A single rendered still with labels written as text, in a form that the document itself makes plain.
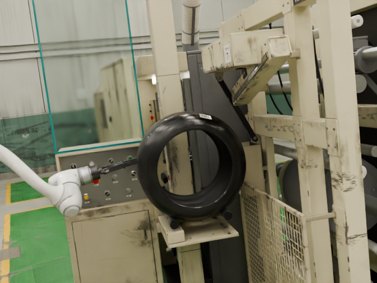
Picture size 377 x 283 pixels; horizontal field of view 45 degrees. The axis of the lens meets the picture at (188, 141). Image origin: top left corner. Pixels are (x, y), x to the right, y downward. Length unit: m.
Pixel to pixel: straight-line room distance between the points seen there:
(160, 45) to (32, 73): 9.03
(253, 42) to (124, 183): 1.31
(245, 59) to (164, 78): 0.68
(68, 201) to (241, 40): 1.06
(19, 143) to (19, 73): 1.63
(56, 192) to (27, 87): 9.39
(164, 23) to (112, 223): 1.25
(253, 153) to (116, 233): 0.99
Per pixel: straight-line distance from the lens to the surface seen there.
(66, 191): 2.17
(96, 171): 2.30
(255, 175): 2.69
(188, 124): 2.24
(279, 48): 2.01
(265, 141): 2.70
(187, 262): 2.79
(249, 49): 2.07
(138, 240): 2.96
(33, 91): 11.50
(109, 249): 2.97
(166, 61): 2.61
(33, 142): 11.44
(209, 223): 2.60
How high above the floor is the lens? 1.56
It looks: 6 degrees down
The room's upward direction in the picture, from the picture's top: 7 degrees counter-clockwise
